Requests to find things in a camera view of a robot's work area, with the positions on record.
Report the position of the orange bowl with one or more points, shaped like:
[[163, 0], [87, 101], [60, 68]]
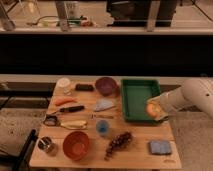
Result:
[[76, 145]]

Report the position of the metal cup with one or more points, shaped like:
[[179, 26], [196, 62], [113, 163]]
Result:
[[48, 146]]

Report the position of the dark grape bunch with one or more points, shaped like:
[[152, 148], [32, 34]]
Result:
[[119, 142]]

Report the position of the yellow banana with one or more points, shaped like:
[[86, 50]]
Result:
[[74, 125]]

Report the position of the wooden board table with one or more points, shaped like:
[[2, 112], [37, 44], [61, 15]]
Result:
[[134, 156]]

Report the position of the white lidded jar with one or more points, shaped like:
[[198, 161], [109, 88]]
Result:
[[64, 85]]

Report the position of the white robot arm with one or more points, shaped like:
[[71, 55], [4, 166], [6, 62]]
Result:
[[193, 92]]

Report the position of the black chair frame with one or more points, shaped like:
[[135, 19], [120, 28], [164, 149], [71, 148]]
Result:
[[16, 161]]

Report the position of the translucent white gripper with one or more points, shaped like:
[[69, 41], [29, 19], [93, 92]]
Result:
[[161, 104]]

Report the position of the green plastic tray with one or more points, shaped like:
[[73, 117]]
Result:
[[135, 93]]

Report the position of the yellow red apple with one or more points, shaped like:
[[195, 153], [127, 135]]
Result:
[[152, 110]]

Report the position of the black handled knife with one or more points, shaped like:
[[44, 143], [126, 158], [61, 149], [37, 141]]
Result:
[[68, 110]]

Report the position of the purple bowl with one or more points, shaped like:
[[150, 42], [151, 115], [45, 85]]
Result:
[[106, 86]]

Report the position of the small black measuring cup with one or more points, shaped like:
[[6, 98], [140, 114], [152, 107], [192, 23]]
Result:
[[51, 121]]

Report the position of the orange carrot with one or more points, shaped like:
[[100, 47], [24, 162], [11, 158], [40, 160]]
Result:
[[63, 101]]

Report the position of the grey folded cloth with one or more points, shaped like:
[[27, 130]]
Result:
[[103, 104]]

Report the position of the blue sponge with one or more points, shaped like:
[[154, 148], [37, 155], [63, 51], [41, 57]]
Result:
[[160, 147]]

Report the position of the blue plastic cup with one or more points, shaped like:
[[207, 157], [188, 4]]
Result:
[[102, 127]]

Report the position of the black rectangular block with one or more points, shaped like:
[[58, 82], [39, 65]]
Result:
[[84, 87]]

